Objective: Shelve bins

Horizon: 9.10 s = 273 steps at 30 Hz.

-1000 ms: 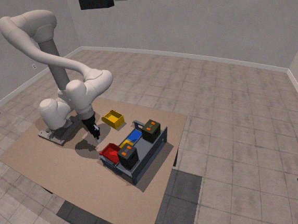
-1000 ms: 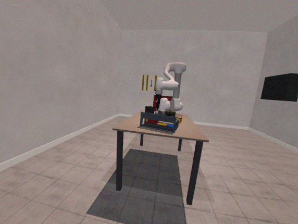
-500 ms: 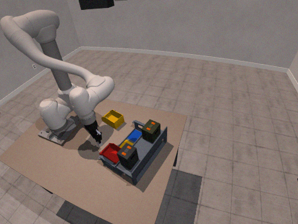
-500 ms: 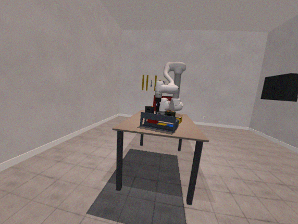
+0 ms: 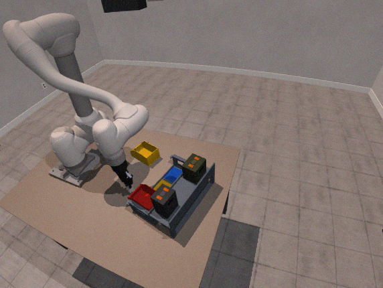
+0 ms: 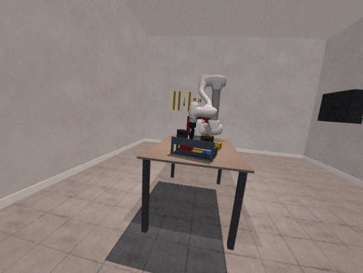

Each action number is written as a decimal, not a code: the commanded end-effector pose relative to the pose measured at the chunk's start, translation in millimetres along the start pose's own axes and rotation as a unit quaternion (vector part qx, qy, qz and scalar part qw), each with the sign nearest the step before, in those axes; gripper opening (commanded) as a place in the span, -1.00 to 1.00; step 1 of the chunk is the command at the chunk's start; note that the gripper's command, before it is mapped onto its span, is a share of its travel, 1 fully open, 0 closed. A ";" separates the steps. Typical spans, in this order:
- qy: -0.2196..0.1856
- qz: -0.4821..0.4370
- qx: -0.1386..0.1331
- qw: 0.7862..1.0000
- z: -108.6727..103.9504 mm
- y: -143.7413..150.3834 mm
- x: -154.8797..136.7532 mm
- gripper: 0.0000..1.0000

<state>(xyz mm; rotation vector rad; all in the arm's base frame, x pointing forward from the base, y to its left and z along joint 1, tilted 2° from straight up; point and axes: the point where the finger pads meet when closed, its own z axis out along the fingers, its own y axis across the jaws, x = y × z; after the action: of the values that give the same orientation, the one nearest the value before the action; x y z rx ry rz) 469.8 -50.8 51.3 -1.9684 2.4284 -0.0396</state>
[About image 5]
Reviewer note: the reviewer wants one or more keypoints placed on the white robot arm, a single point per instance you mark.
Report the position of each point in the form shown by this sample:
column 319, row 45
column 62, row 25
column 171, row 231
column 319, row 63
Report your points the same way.
column 57, row 33

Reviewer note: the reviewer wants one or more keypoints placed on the red bin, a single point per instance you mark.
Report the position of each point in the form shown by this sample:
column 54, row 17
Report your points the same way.
column 141, row 195

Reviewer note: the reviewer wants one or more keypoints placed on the dark grey metal shelf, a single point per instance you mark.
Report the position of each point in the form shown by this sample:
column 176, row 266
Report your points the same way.
column 189, row 195

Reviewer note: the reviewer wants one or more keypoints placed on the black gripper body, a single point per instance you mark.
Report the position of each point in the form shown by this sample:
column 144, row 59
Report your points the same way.
column 121, row 168

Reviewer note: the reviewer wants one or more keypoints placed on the yellow bin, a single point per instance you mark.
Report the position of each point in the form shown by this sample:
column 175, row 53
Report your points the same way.
column 147, row 153

